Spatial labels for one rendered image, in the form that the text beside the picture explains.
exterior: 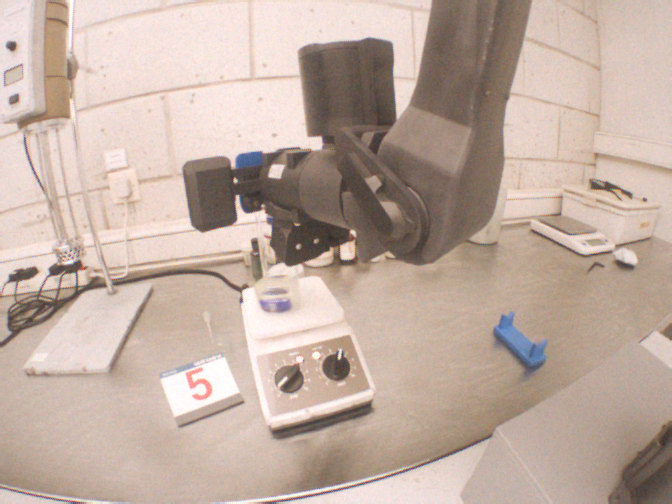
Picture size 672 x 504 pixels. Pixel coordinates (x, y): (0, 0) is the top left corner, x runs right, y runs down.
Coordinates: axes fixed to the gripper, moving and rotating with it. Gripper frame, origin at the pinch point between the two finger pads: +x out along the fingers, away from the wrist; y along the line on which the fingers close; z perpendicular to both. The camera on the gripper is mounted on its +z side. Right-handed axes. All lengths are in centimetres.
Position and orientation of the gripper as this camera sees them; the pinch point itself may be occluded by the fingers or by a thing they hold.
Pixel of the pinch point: (258, 177)
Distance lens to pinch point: 35.0
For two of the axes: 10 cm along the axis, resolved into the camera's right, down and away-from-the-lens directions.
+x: -6.5, -2.5, 7.2
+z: 0.5, 9.3, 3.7
